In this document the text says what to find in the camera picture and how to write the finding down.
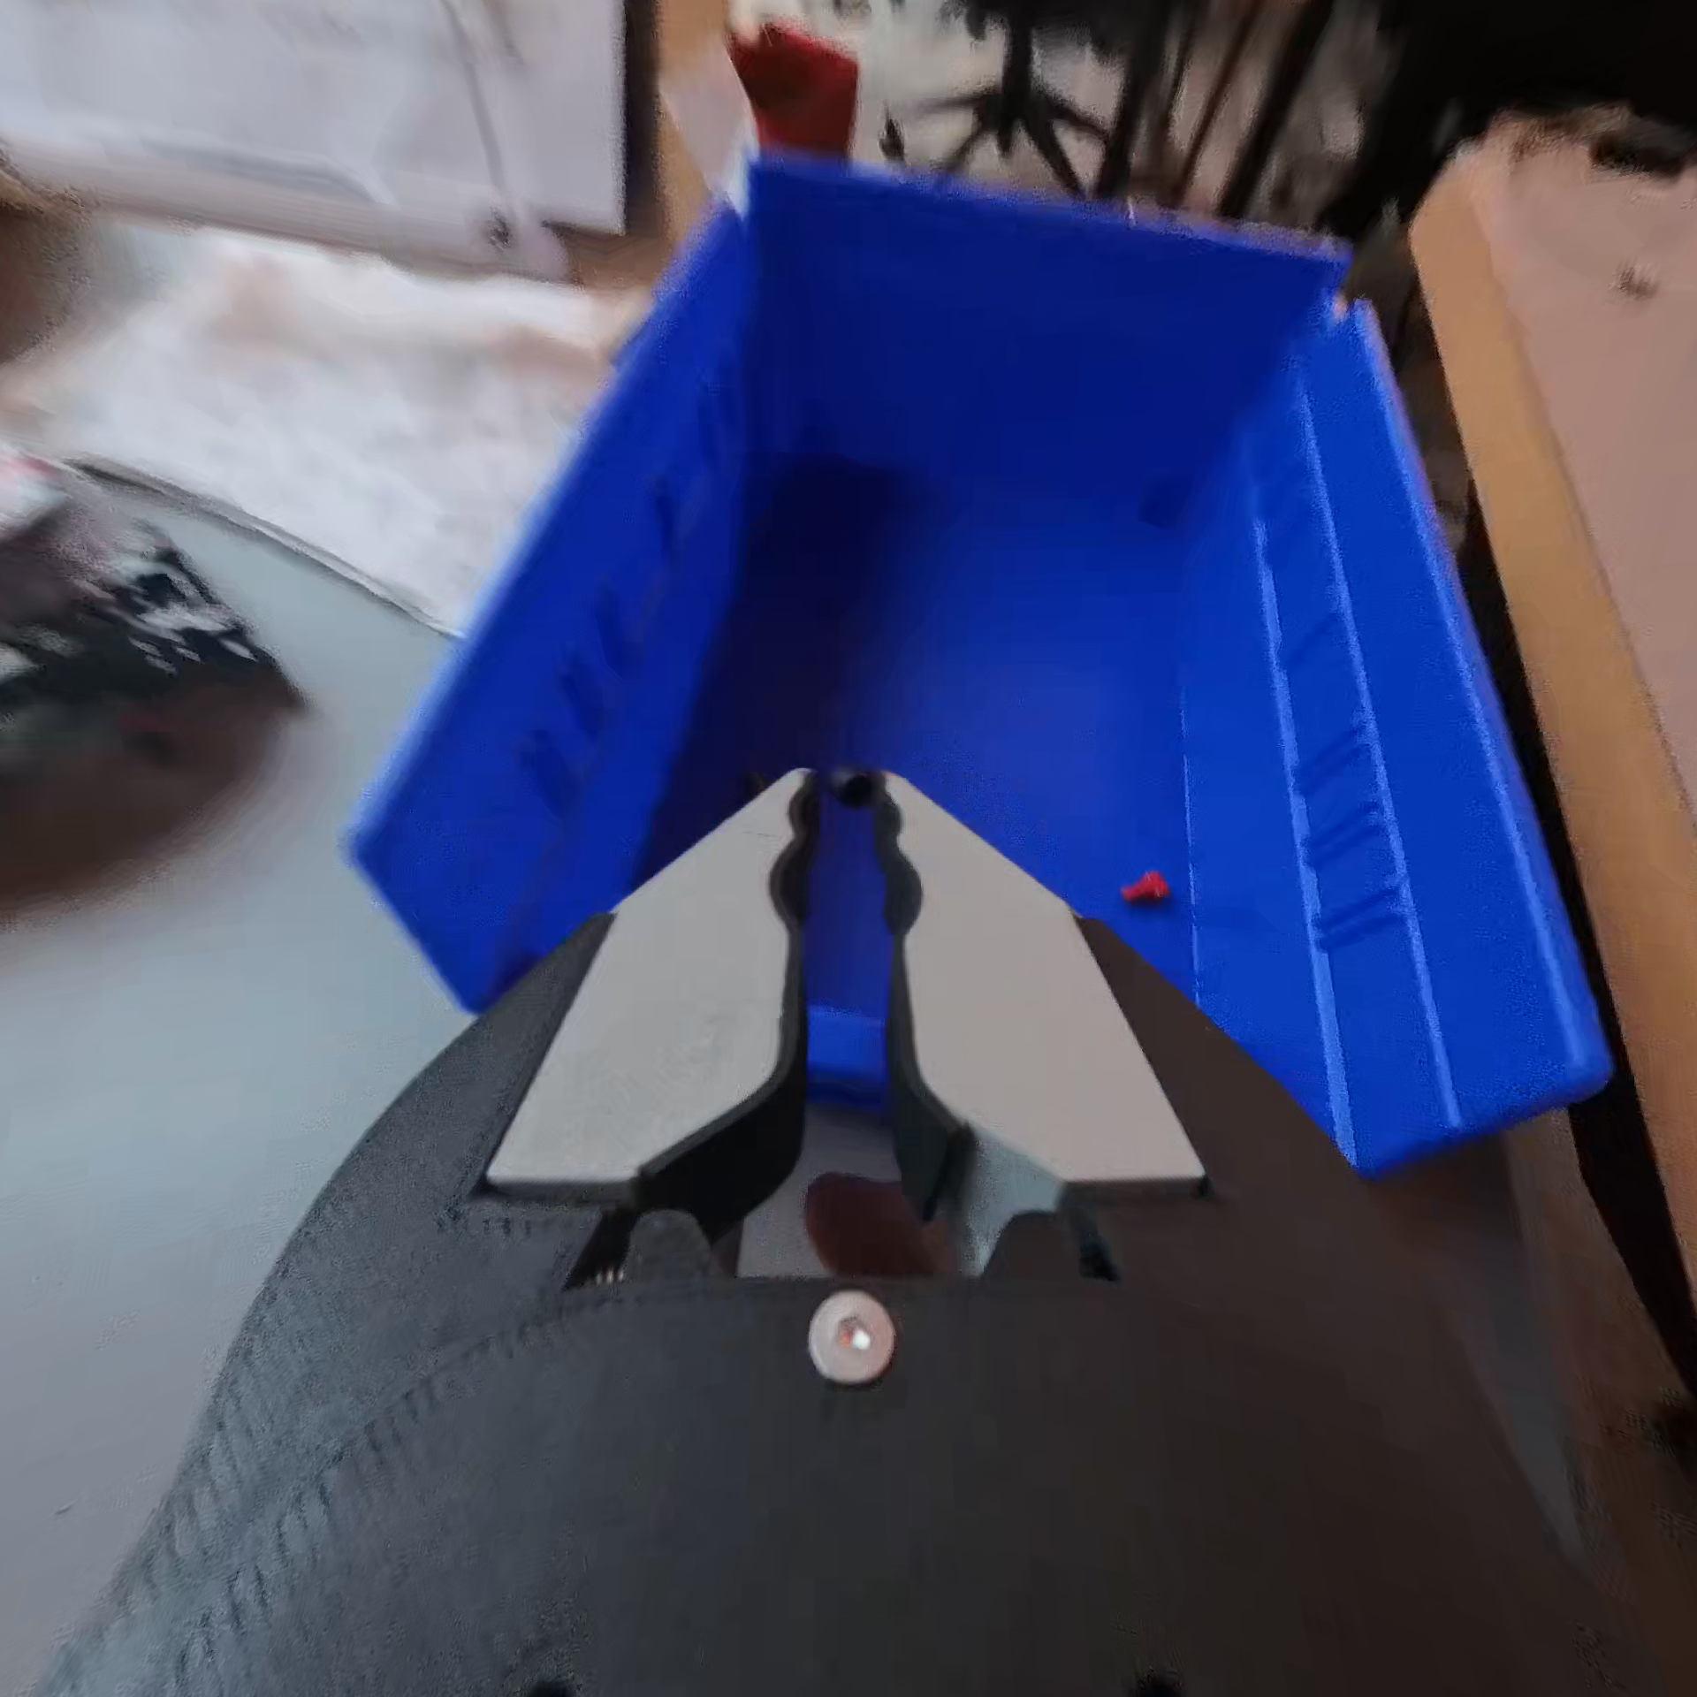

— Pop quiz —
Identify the blue plastic bin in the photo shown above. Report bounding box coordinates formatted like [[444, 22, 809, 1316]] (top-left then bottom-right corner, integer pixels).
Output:
[[347, 152, 1614, 1184]]

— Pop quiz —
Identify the black chair base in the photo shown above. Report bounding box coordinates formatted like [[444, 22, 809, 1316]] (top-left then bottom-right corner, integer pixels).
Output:
[[869, 0, 1410, 213]]

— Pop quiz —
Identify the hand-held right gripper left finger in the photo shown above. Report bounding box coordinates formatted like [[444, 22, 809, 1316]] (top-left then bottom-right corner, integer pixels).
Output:
[[483, 767, 813, 1248]]

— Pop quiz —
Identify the printed white paper bag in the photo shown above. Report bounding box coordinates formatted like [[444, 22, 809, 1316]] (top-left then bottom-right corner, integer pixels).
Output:
[[0, 223, 650, 635]]

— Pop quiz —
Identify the red and white lego model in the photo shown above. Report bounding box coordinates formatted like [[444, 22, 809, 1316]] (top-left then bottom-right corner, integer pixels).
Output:
[[0, 447, 312, 784]]

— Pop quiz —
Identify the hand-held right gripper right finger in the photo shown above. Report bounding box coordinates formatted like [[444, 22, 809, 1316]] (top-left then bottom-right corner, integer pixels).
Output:
[[869, 771, 1211, 1274]]

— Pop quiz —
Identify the printed instruction sheet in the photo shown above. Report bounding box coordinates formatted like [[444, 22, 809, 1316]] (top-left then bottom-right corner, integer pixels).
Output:
[[0, 0, 628, 281]]

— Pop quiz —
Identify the wooden-edged pale tabletop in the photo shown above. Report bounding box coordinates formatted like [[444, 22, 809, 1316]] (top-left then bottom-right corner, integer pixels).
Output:
[[1403, 110, 1697, 1460]]

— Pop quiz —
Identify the red plastic object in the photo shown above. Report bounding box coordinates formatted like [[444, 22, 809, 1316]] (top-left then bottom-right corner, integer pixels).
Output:
[[727, 20, 865, 157]]

